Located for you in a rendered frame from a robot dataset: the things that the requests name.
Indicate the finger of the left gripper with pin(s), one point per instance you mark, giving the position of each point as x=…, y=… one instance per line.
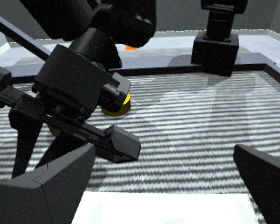
x=61, y=145
x=28, y=131

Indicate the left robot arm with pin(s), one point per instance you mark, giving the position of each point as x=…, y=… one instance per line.
x=80, y=81

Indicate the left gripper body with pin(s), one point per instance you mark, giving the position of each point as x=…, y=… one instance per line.
x=122, y=141

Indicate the yellow roll of tape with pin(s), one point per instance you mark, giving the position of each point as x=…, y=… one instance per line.
x=124, y=109

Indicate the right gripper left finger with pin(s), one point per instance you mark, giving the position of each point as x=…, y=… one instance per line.
x=49, y=194

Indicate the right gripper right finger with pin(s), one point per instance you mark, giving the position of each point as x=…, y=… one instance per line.
x=260, y=173

